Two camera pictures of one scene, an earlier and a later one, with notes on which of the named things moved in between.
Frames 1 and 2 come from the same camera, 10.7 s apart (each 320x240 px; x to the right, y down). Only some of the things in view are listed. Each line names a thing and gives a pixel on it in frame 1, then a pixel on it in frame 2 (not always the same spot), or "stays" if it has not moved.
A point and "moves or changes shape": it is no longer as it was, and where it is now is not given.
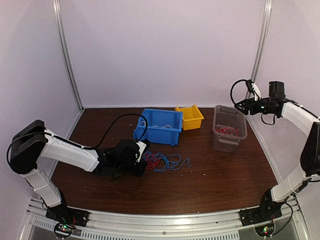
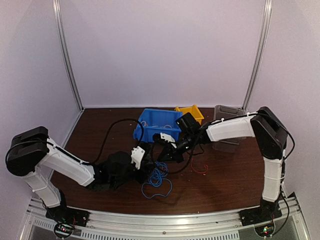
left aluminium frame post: x=59 y=24 stays
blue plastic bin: x=163 y=126 stays
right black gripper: x=248 y=101 to x=174 y=154
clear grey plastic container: x=229 y=128 stays
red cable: x=152 y=160 moves or changes shape
